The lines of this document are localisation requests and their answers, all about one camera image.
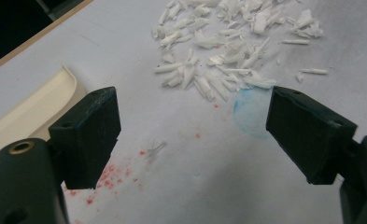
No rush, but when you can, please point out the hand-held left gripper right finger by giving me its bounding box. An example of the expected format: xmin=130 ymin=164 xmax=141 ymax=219
xmin=265 ymin=86 xmax=359 ymax=186

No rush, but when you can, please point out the pile of white paper scraps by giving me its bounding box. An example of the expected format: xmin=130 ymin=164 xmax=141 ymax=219
xmin=150 ymin=0 xmax=329 ymax=103

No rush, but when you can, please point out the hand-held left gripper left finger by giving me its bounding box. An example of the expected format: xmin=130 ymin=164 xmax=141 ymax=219
xmin=48 ymin=86 xmax=122 ymax=190

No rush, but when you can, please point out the cream plastic dustpan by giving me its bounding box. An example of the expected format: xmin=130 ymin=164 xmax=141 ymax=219
xmin=0 ymin=65 xmax=78 ymax=174

